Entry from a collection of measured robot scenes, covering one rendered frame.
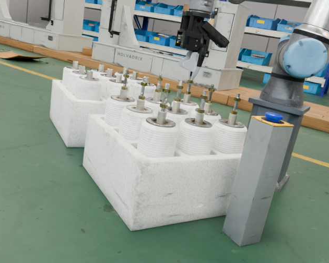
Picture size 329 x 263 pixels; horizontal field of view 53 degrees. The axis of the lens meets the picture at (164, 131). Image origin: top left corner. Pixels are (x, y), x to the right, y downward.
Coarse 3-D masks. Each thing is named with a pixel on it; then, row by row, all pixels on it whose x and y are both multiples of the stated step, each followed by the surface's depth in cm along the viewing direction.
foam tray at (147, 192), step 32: (96, 128) 99; (96, 160) 99; (128, 160) 80; (160, 160) 78; (192, 160) 82; (224, 160) 87; (128, 192) 80; (160, 192) 80; (192, 192) 85; (224, 192) 91; (128, 224) 80; (160, 224) 83
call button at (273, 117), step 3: (267, 114) 76; (270, 114) 75; (273, 114) 76; (276, 114) 76; (279, 114) 77; (267, 117) 76; (270, 117) 75; (273, 117) 75; (276, 117) 75; (279, 117) 75; (282, 117) 76; (270, 120) 76; (273, 120) 75; (276, 120) 75; (279, 120) 76
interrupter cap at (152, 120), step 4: (148, 120) 82; (152, 120) 83; (156, 120) 84; (168, 120) 85; (152, 124) 79; (156, 124) 79; (160, 124) 80; (164, 124) 81; (168, 124) 81; (172, 124) 82
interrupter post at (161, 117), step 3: (159, 111) 81; (165, 111) 82; (159, 114) 81; (162, 114) 81; (165, 114) 81; (159, 117) 81; (162, 117) 81; (165, 117) 81; (159, 120) 81; (162, 120) 81; (165, 120) 82; (159, 123) 82; (162, 123) 82
